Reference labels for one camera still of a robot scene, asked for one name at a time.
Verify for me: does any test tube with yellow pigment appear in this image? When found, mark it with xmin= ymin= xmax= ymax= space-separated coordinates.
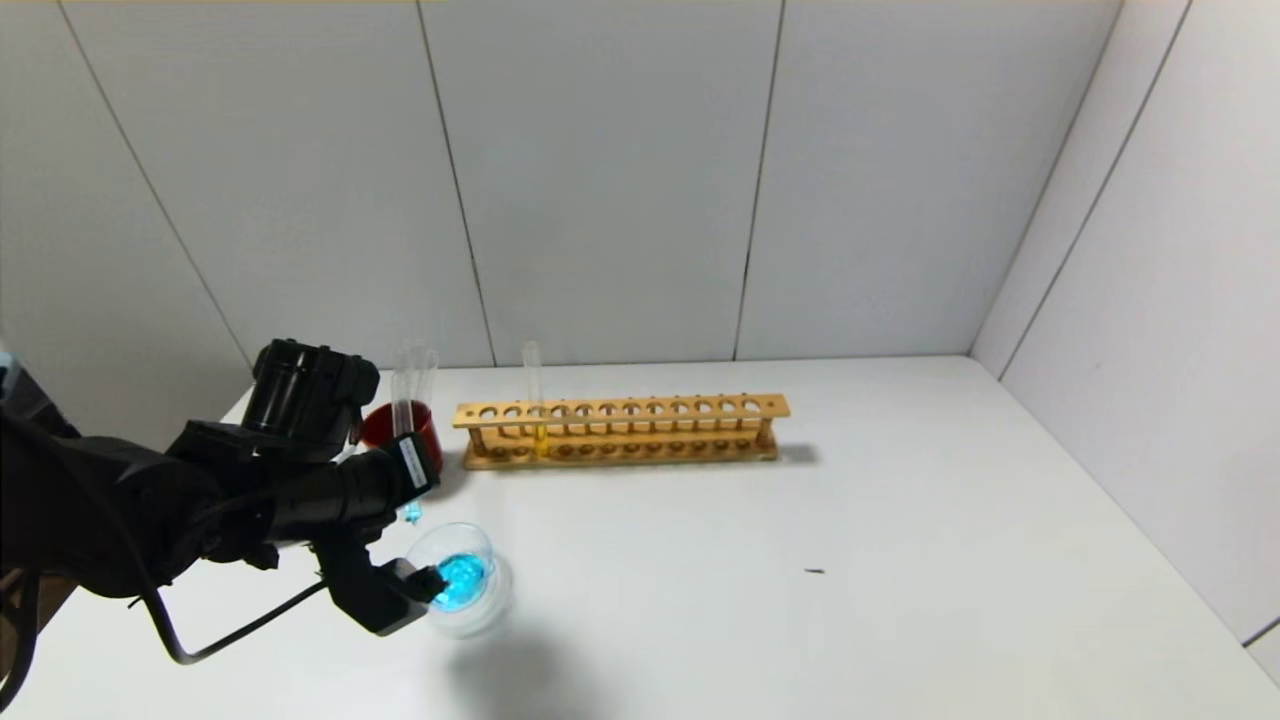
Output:
xmin=523 ymin=342 xmax=550 ymax=458

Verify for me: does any test tube with blue pigment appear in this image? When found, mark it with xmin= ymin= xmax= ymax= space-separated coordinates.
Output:
xmin=393 ymin=398 xmax=425 ymax=527

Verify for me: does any wooden test tube rack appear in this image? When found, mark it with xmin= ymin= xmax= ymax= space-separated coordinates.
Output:
xmin=453 ymin=394 xmax=791 ymax=471

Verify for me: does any dark red cup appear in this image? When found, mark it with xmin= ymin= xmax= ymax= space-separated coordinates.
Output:
xmin=360 ymin=401 xmax=445 ymax=483

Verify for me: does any clear glass dish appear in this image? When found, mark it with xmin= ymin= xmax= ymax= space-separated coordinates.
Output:
xmin=405 ymin=521 xmax=514 ymax=639

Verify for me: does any person in dark clothing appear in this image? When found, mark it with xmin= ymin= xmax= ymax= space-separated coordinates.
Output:
xmin=0 ymin=345 xmax=76 ymax=441

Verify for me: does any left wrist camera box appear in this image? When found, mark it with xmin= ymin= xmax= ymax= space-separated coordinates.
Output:
xmin=320 ymin=555 xmax=447 ymax=638

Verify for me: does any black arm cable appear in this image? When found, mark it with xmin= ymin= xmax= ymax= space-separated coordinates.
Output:
xmin=138 ymin=580 xmax=333 ymax=666

